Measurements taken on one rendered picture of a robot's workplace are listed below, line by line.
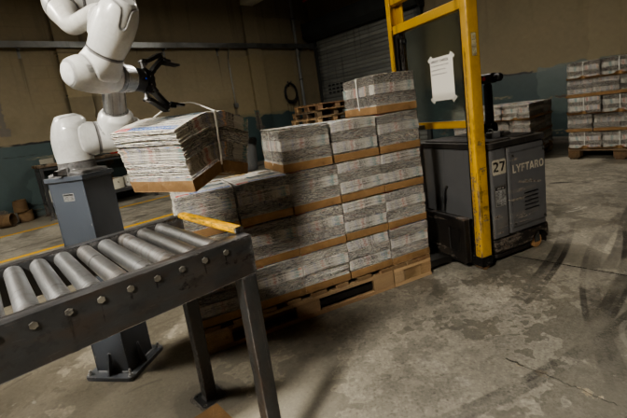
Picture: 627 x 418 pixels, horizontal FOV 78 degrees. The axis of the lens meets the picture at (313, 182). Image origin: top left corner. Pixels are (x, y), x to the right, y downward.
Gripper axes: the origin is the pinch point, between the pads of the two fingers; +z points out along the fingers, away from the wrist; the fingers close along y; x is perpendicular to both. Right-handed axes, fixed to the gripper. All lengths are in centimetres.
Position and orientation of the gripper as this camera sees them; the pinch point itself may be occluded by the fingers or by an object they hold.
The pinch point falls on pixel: (176, 84)
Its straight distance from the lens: 155.6
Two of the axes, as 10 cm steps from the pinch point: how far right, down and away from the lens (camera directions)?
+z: 4.2, -1.5, 9.0
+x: 9.1, -0.2, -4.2
